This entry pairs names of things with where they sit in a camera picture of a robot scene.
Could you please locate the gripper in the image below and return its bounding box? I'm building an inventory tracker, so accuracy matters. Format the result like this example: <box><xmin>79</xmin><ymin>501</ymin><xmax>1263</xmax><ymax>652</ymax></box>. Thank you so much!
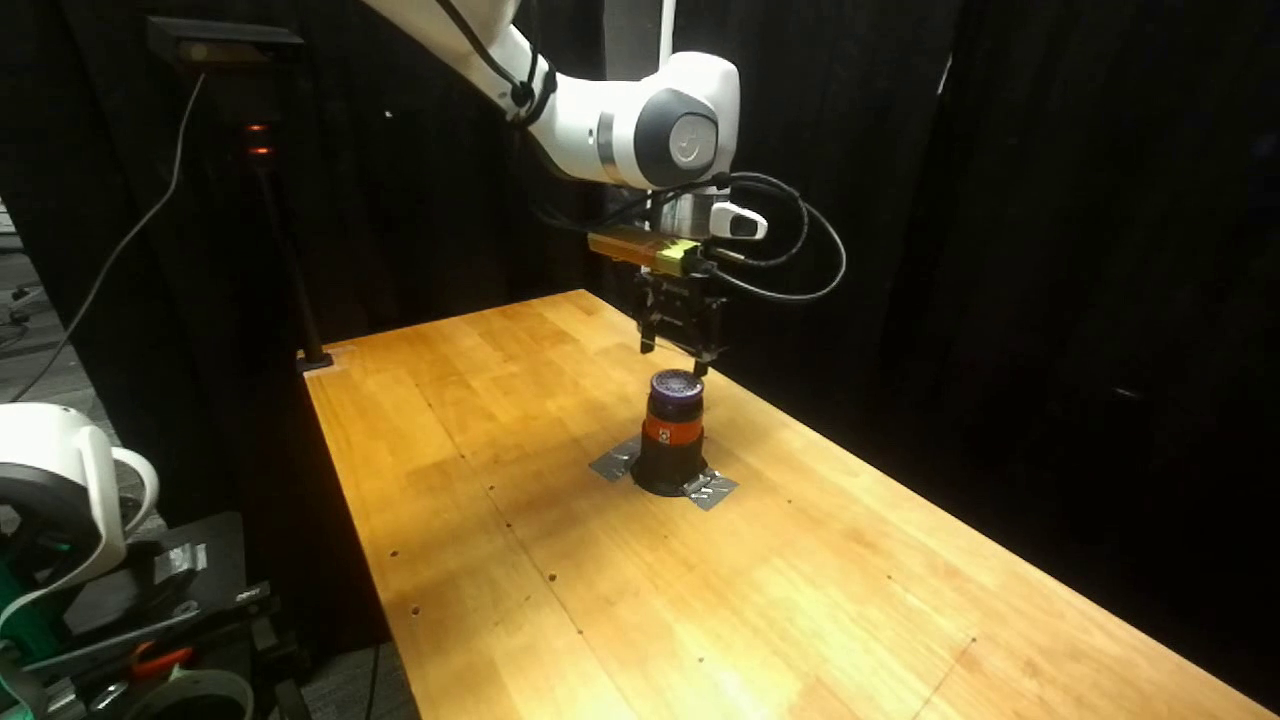
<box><xmin>633</xmin><ymin>268</ymin><xmax>729</xmax><ymax>380</ymax></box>

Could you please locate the dark bottle with orange label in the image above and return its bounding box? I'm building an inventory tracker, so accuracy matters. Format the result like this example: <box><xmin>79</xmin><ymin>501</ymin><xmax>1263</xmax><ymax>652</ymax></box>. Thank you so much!
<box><xmin>631</xmin><ymin>368</ymin><xmax>711</xmax><ymax>499</ymax></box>

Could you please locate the strip of grey tape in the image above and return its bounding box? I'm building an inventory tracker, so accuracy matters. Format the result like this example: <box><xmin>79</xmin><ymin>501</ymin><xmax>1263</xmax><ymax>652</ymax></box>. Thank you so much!
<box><xmin>682</xmin><ymin>469</ymin><xmax>740</xmax><ymax>512</ymax></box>
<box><xmin>589</xmin><ymin>436</ymin><xmax>643</xmax><ymax>483</ymax></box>

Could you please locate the black curtain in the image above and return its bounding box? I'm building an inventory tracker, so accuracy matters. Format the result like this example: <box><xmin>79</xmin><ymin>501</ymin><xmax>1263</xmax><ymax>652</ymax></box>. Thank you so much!
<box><xmin>0</xmin><ymin>0</ymin><xmax>1280</xmax><ymax>709</ymax></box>

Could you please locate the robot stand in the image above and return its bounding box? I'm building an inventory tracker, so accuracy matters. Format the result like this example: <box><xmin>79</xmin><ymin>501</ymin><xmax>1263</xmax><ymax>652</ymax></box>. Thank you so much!
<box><xmin>0</xmin><ymin>510</ymin><xmax>313</xmax><ymax>720</ymax></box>

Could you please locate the roll of grey tape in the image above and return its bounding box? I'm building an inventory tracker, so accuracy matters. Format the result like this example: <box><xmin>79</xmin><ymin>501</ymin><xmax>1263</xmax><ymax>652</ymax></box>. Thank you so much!
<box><xmin>122</xmin><ymin>667</ymin><xmax>257</xmax><ymax>720</ymax></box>

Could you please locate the camera on mount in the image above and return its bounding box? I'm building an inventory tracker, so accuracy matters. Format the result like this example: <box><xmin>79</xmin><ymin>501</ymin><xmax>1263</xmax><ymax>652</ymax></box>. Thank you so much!
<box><xmin>147</xmin><ymin>15</ymin><xmax>336</xmax><ymax>374</ymax></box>

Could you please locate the grey cable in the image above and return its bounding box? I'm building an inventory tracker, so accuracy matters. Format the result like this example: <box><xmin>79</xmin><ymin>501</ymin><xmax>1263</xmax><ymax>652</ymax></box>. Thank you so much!
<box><xmin>8</xmin><ymin>72</ymin><xmax>208</xmax><ymax>403</ymax></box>

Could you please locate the orange handled tool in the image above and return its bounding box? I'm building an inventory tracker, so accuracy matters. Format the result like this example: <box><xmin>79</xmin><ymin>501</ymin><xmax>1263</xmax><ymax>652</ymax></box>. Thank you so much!
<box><xmin>128</xmin><ymin>646</ymin><xmax>195</xmax><ymax>684</ymax></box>

